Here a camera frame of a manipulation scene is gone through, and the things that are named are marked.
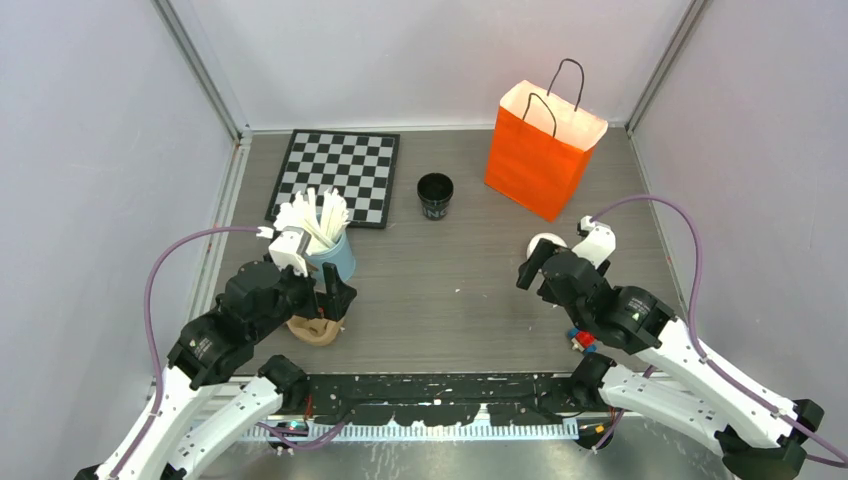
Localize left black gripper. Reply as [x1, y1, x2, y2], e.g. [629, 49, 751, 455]
[252, 256, 356, 339]

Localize white cup lid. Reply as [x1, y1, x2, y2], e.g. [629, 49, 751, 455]
[525, 232, 567, 260]

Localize black paper cup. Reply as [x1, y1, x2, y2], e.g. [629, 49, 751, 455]
[416, 172, 454, 220]

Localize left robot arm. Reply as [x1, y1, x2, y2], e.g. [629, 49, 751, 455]
[76, 261, 357, 479]

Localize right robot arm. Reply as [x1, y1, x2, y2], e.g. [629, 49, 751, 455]
[516, 239, 824, 479]

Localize light blue cup holder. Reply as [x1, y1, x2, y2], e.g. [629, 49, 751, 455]
[304, 232, 356, 283]

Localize tan cardboard cup carrier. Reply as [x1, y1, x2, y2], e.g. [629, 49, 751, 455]
[286, 316, 345, 347]

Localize red blue toy blocks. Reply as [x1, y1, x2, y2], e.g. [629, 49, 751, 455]
[566, 328, 597, 354]

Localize orange paper bag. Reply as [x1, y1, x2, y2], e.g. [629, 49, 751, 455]
[484, 58, 608, 222]

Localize black white chessboard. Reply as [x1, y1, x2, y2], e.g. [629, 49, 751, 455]
[265, 129, 400, 229]

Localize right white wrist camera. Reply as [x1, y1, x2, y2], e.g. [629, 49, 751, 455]
[571, 215, 616, 269]

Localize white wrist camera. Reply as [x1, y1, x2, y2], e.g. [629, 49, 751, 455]
[571, 215, 616, 269]
[256, 226, 311, 277]

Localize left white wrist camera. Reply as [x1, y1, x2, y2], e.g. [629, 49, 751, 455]
[256, 226, 311, 277]

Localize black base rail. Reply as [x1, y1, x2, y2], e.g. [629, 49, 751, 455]
[277, 373, 613, 427]

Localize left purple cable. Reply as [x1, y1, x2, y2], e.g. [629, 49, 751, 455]
[109, 225, 274, 480]

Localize purple cable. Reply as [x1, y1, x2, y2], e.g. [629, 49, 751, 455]
[591, 194, 848, 469]
[109, 225, 274, 480]

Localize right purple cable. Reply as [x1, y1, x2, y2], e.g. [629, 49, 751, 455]
[591, 194, 848, 469]

